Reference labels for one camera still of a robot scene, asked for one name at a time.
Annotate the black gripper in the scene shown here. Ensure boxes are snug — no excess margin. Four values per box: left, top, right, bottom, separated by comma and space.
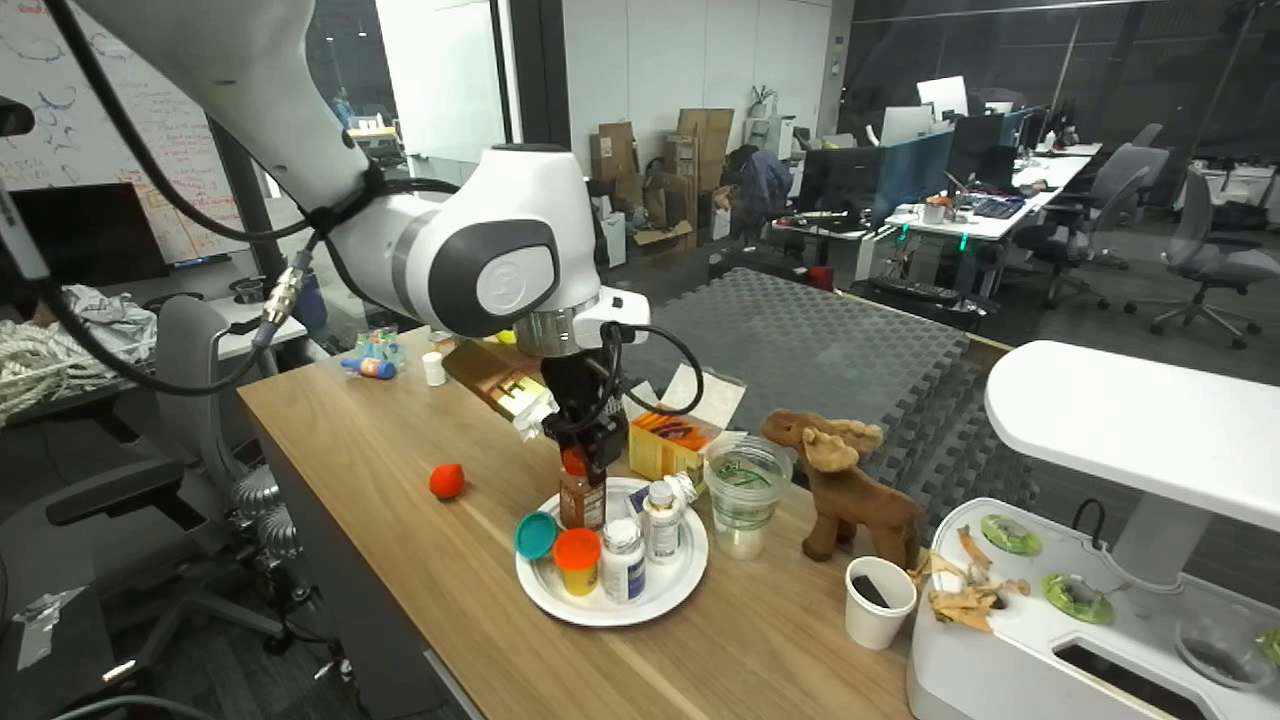
535, 345, 631, 487

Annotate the orange lid spice jar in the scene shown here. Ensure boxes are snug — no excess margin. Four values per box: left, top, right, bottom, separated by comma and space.
554, 445, 611, 532

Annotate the teal lid play dough tub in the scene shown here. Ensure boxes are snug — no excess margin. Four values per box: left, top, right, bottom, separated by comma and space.
512, 507, 563, 568

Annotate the white pill bottle tan label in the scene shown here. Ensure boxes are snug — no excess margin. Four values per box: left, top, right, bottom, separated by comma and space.
638, 475, 689, 564

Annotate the orange lid play dough tub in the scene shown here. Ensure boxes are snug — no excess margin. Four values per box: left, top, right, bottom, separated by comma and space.
546, 525, 608, 599

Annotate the white pill bottle blue label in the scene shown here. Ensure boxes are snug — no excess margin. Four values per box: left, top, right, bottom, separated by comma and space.
596, 516, 652, 606

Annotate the red lid play dough tub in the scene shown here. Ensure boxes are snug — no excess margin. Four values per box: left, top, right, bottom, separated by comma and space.
423, 462, 473, 507

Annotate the white round plate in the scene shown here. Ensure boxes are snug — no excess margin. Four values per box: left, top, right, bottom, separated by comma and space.
512, 473, 715, 632

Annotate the open orange cardboard box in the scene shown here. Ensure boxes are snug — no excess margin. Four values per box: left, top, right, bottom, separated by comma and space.
620, 363, 750, 500

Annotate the clear plastic tumbler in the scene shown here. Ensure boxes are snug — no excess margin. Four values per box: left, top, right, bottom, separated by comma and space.
699, 431, 796, 568

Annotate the light blue plastic toy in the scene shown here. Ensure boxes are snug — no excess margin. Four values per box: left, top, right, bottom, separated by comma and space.
335, 332, 409, 383

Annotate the grey foam floor mat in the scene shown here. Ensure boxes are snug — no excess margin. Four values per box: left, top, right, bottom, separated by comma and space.
622, 263, 1057, 532

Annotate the brown moose plush toy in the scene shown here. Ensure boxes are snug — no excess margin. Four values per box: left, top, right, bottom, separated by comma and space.
758, 410, 928, 574

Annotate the small white paper cup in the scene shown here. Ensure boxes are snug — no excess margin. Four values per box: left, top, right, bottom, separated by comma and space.
839, 552, 923, 656

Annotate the seated person blue jacket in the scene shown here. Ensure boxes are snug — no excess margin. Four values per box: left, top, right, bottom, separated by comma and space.
723, 140, 796, 254

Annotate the grey office chair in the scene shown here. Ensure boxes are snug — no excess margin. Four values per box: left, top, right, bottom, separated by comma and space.
0, 291, 316, 720
1152, 170, 1280, 354

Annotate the blue desk partition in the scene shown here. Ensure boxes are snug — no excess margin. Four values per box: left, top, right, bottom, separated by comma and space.
871, 134, 959, 225

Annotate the white office desk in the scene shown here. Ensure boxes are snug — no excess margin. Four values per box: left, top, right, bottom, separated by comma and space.
884, 140, 1113, 254

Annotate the white monitor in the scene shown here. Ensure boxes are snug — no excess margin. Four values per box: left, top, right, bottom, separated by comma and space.
915, 74, 975, 126

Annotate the dark office chair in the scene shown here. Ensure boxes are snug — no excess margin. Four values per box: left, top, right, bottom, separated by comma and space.
1011, 136, 1175, 303

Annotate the white hydroponic planter with lamp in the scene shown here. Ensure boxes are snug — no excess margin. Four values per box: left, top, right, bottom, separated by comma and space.
905, 336, 1280, 720

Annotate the whiteboard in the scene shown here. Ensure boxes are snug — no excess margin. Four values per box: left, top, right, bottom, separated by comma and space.
0, 0, 252, 196

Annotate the yellow brown wrist camera mount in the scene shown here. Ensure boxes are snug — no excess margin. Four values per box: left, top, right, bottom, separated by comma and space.
439, 336, 559, 431

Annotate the braided cable connector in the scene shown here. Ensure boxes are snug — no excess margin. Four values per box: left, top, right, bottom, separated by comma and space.
252, 235, 328, 361

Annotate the black window post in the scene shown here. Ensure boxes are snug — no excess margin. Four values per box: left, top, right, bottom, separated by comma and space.
503, 0, 575, 152

